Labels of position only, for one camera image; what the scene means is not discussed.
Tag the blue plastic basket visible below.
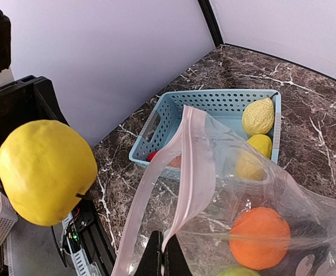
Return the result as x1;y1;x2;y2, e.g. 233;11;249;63
129;89;281;167

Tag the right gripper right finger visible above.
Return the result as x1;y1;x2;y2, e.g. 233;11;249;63
164;235;192;276

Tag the yellow lemon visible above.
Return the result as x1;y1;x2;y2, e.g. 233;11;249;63
0;120;98;227

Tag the white cable duct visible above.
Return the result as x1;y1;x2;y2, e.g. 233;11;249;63
60;212;111;276

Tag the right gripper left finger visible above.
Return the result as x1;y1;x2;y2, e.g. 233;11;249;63
138;231;163;276

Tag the left black frame post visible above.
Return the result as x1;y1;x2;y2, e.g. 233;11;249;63
198;0;224;47

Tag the red chili pepper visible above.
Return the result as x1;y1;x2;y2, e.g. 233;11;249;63
147;151;157;162

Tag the orange tangerine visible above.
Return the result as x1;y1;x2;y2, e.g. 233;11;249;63
229;207;291;270

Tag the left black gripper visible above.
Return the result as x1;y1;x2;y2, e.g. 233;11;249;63
0;75;71;185

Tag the green apple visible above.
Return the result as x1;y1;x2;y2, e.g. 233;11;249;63
217;267;259;276

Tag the large pink zip bag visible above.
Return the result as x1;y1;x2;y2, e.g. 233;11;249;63
112;106;336;275

